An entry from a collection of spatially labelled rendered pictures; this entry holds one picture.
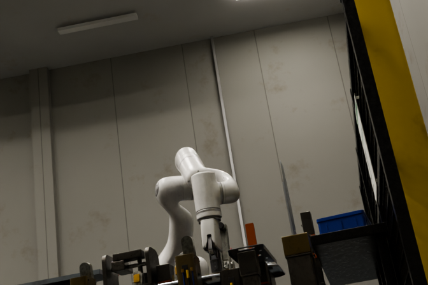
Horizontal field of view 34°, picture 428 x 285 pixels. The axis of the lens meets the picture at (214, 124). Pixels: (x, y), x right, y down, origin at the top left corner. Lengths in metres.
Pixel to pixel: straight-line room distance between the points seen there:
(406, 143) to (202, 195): 0.77
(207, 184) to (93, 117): 8.98
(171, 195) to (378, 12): 1.18
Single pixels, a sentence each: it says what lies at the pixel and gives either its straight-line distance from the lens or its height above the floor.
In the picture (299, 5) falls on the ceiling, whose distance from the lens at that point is 10.99.
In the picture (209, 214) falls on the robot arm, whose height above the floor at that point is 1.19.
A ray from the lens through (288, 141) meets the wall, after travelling 10.53.
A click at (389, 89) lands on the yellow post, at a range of 1.87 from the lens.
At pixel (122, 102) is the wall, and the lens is 11.20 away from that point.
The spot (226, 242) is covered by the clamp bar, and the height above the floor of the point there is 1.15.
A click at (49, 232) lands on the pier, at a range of 10.74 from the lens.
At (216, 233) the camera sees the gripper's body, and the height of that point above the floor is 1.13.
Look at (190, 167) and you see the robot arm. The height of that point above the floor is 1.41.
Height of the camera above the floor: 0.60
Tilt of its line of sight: 22 degrees up
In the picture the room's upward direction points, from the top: 9 degrees counter-clockwise
